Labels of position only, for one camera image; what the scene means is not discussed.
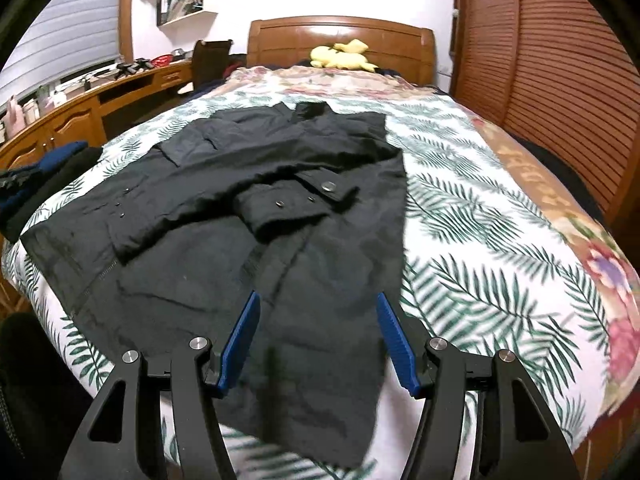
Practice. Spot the grey window blind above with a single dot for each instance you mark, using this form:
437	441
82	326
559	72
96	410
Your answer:
75	25

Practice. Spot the red basket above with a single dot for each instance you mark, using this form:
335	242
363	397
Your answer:
162	61

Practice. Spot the pink bottle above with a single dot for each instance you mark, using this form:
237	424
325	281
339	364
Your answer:
15	117

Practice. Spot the row of books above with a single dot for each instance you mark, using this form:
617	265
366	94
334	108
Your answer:
185	6

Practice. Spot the person's dark clothing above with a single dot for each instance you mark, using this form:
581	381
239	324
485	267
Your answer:
35	400

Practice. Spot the navy folded cloth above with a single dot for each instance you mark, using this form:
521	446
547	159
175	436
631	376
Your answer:
65	152

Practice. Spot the dark wooden chair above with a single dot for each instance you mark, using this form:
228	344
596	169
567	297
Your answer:
212	60

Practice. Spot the black binder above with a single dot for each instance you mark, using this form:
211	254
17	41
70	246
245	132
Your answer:
161	9

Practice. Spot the wooden louvred wardrobe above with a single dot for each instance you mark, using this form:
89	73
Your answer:
550	60

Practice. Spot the black jacket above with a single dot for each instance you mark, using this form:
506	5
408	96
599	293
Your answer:
200	260

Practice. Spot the wooden desk cabinet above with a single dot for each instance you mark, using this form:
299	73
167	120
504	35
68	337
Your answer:
75	120

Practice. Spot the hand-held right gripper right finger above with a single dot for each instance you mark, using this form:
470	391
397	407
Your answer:
397	350

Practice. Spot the wooden headboard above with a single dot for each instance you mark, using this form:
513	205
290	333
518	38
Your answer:
290	42

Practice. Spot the black folded cloth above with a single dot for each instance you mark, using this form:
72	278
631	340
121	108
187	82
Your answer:
50	190

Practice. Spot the wooden window frame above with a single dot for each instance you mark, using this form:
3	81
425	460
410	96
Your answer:
127	10

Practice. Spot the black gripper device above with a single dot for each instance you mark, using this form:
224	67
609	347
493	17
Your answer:
132	67

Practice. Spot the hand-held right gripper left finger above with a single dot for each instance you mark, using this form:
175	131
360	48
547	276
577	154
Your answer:
240	345

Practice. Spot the yellow plush toy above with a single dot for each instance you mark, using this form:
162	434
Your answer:
340	57

